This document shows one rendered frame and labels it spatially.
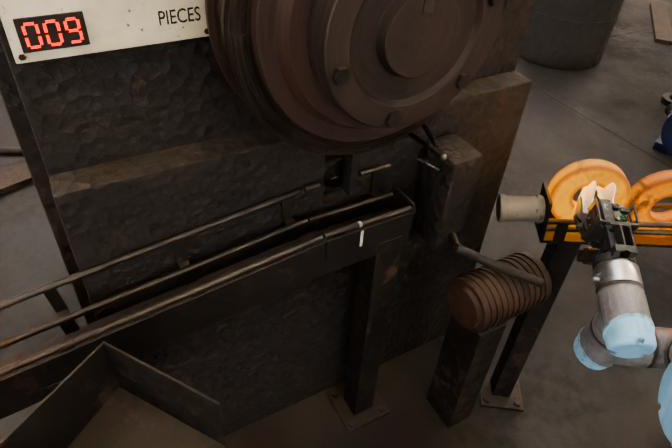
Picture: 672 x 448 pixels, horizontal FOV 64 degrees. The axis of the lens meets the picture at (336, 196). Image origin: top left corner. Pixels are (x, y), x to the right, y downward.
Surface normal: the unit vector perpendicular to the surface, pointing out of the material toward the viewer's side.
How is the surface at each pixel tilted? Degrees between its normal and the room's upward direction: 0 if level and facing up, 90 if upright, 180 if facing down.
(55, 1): 90
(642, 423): 0
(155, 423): 5
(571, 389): 0
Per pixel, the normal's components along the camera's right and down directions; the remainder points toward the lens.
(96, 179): 0.05, -0.78
